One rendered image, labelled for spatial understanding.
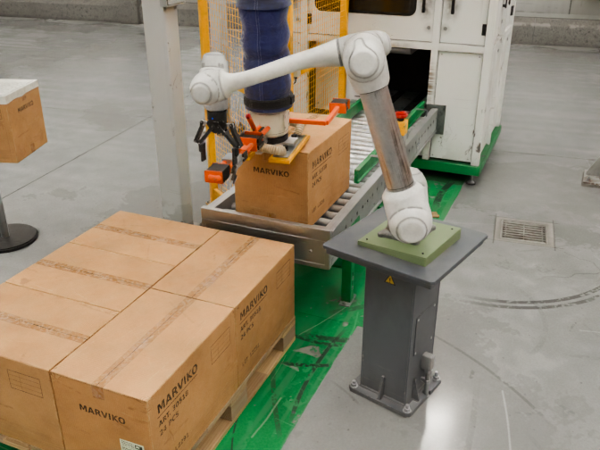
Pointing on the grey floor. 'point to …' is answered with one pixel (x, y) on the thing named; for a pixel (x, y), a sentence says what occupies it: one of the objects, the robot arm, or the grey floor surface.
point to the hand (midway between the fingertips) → (219, 160)
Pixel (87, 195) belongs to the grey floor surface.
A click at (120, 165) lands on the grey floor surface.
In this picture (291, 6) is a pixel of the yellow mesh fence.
